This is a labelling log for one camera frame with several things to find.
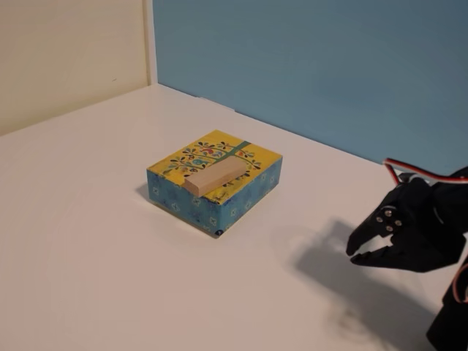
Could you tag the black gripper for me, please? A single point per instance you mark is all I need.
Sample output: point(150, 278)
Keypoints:
point(388, 220)

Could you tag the wooden Jenga block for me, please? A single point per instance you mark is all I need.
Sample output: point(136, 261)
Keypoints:
point(214, 177)

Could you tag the yellow blue floral box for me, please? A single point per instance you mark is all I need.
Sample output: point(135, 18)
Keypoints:
point(237, 204)

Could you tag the blue backdrop panel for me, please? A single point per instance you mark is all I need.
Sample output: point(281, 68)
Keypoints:
point(311, 55)

